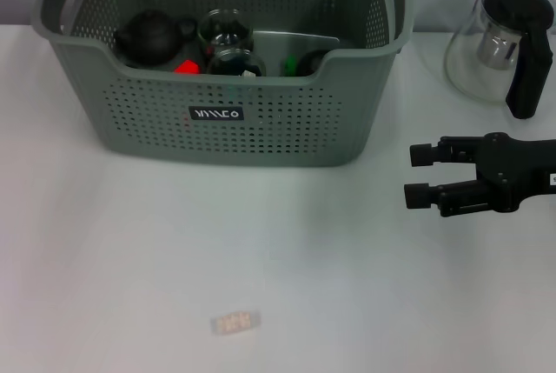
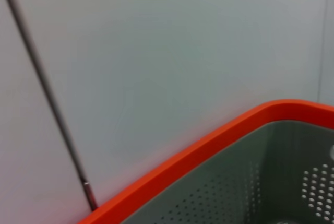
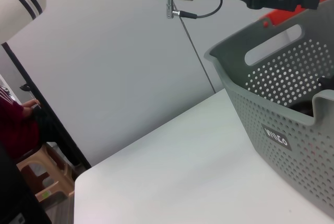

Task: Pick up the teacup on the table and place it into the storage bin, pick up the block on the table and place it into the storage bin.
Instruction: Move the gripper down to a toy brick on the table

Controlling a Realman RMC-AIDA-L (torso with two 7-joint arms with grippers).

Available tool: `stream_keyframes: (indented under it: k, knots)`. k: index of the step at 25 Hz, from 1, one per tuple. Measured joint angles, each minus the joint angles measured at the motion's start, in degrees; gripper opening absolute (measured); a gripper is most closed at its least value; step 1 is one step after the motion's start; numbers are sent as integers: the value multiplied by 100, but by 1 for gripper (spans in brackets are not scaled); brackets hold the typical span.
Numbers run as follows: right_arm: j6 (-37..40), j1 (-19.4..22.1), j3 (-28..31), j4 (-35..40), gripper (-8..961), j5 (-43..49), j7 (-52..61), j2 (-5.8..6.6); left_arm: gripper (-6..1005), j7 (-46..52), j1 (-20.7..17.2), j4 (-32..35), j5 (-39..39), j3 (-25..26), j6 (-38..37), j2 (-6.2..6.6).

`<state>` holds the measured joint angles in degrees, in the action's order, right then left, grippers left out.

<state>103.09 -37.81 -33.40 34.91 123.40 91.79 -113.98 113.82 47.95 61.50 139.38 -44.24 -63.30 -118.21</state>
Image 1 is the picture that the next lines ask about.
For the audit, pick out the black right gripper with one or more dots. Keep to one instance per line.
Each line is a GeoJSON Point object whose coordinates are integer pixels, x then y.
{"type": "Point", "coordinates": [517, 168]}

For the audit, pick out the glass teacup black holder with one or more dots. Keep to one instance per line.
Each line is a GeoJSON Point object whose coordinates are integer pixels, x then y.
{"type": "Point", "coordinates": [226, 29]}
{"type": "Point", "coordinates": [315, 62]}
{"type": "Point", "coordinates": [236, 64]}

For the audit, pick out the bright red translucent brick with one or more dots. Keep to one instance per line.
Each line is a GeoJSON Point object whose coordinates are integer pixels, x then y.
{"type": "Point", "coordinates": [187, 68]}

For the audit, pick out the green toy brick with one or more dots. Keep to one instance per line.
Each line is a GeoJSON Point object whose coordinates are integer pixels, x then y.
{"type": "Point", "coordinates": [289, 66]}

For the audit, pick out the grey perforated storage bin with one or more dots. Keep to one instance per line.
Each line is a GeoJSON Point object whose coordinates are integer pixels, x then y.
{"type": "Point", "coordinates": [304, 129]}

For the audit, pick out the black clay teapot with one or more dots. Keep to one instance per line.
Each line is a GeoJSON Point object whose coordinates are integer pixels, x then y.
{"type": "Point", "coordinates": [150, 38]}

